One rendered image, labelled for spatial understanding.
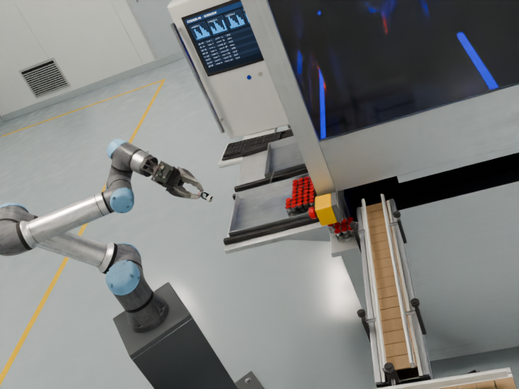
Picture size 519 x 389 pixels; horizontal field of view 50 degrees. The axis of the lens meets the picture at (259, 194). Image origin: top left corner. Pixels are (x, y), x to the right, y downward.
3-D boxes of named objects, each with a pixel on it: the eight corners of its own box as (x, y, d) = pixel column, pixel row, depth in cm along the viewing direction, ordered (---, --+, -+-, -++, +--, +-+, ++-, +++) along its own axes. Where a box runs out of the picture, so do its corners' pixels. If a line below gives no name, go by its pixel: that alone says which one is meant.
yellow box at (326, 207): (342, 208, 181) (335, 191, 178) (343, 221, 176) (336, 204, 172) (320, 214, 183) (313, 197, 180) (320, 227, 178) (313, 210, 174)
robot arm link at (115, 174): (104, 202, 183) (112, 172, 179) (103, 187, 192) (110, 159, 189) (128, 206, 186) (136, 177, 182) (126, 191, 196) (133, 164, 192)
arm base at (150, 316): (137, 339, 193) (123, 321, 188) (126, 317, 205) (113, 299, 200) (174, 314, 196) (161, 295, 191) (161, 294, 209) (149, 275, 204)
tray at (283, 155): (343, 128, 241) (341, 121, 239) (346, 159, 220) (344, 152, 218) (270, 149, 250) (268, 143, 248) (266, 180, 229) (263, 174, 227)
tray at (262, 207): (319, 177, 216) (317, 170, 214) (319, 218, 195) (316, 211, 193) (239, 199, 225) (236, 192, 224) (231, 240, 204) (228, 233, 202)
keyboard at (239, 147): (300, 129, 272) (299, 125, 270) (296, 144, 261) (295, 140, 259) (228, 146, 286) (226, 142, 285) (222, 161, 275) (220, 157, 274)
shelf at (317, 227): (344, 126, 246) (343, 123, 245) (354, 223, 189) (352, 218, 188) (245, 155, 259) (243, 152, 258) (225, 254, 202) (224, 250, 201)
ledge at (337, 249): (371, 222, 186) (370, 218, 185) (374, 248, 175) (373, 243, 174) (331, 232, 189) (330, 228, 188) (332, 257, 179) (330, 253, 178)
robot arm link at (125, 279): (123, 316, 190) (103, 289, 183) (120, 292, 202) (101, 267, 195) (154, 299, 191) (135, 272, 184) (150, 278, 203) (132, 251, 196)
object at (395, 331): (358, 228, 188) (346, 193, 180) (404, 218, 184) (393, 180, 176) (378, 407, 133) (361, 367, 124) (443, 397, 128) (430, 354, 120)
